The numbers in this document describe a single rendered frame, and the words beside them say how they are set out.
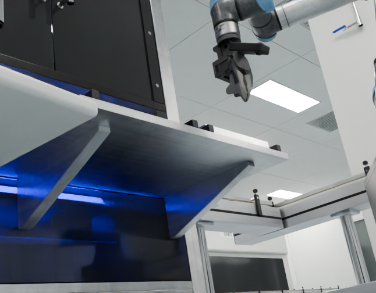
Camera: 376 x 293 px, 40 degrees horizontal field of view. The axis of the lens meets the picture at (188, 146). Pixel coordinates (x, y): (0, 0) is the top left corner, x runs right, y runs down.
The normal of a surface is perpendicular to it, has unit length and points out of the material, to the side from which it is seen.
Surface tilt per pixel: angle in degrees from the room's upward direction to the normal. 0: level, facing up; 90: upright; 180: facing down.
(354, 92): 90
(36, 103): 180
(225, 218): 90
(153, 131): 180
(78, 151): 90
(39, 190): 90
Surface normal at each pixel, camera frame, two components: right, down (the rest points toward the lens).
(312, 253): -0.70, -0.17
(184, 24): 0.15, 0.92
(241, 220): 0.70, -0.36
